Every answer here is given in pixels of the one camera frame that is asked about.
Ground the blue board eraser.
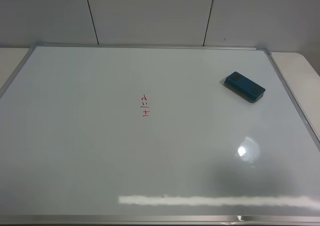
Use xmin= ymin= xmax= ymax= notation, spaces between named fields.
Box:
xmin=223 ymin=72 xmax=266 ymax=103

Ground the white board with aluminium frame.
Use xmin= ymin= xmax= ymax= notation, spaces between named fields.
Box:
xmin=0 ymin=44 xmax=320 ymax=225

